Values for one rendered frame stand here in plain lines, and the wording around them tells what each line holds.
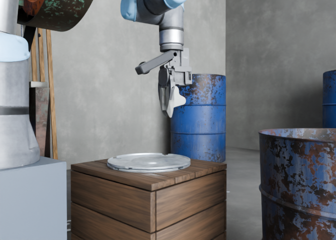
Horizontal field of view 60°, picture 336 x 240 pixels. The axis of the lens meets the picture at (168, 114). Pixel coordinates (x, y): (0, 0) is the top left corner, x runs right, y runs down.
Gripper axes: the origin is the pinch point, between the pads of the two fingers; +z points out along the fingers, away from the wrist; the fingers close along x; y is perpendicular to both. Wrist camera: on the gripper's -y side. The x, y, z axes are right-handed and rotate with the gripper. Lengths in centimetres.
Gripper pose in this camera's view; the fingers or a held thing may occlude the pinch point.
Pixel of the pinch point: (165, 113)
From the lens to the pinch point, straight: 87.8
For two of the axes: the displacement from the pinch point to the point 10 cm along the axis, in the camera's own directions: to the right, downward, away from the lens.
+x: -4.1, -0.2, 9.1
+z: 0.1, 10.0, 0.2
